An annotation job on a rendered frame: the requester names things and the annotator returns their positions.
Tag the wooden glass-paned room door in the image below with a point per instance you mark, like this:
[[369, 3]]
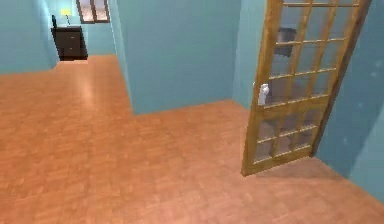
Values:
[[266, 113]]

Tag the dark wooden chest of drawers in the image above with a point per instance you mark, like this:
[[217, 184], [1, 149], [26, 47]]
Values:
[[70, 43]]

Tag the brown framed window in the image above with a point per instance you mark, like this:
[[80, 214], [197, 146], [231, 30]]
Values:
[[92, 10]]

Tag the yellow shade table lamp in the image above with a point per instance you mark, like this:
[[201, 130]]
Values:
[[66, 13]]

